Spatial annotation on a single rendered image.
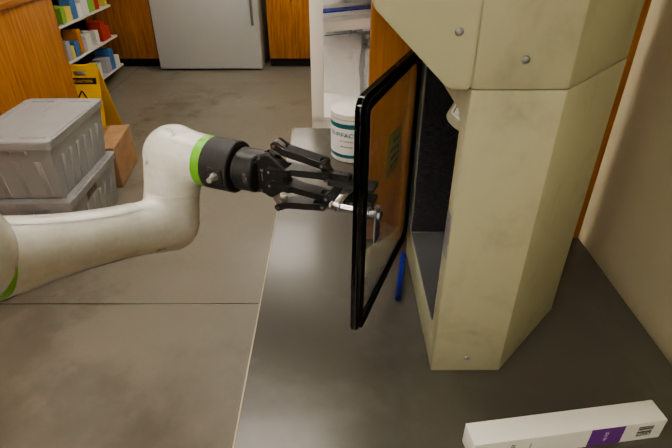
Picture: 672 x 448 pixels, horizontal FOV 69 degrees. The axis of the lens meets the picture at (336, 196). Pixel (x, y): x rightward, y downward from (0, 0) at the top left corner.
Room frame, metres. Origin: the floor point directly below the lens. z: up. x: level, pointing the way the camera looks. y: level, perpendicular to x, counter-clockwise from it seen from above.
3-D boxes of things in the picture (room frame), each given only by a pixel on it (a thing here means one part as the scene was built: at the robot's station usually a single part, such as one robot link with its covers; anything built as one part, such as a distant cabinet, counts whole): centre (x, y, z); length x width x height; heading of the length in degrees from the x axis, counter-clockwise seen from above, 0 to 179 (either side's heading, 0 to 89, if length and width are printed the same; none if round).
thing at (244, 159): (0.74, 0.12, 1.20); 0.09 x 0.07 x 0.08; 68
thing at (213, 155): (0.76, 0.19, 1.20); 0.12 x 0.06 x 0.09; 158
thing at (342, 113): (1.35, -0.05, 1.02); 0.13 x 0.13 x 0.15
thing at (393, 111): (0.71, -0.09, 1.19); 0.30 x 0.01 x 0.40; 157
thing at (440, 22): (0.70, -0.10, 1.46); 0.32 x 0.12 x 0.10; 0
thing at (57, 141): (2.36, 1.52, 0.49); 0.60 x 0.42 x 0.33; 0
